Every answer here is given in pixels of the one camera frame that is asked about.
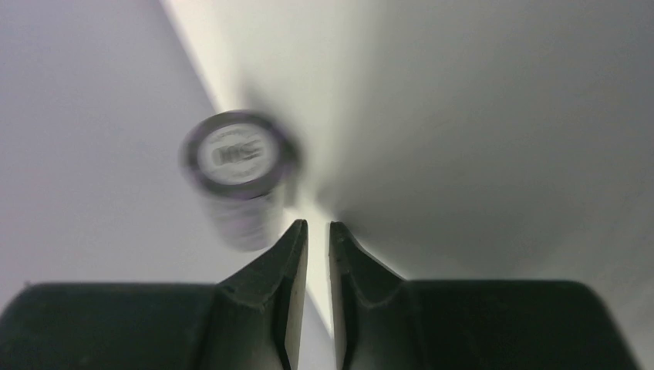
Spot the poker chip stack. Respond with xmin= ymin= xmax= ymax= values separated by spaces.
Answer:
xmin=180 ymin=110 xmax=294 ymax=252

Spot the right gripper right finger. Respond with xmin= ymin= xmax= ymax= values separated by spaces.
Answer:
xmin=329 ymin=222 xmax=638 ymax=369

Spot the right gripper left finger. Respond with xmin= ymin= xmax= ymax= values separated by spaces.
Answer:
xmin=1 ymin=220 xmax=308 ymax=369

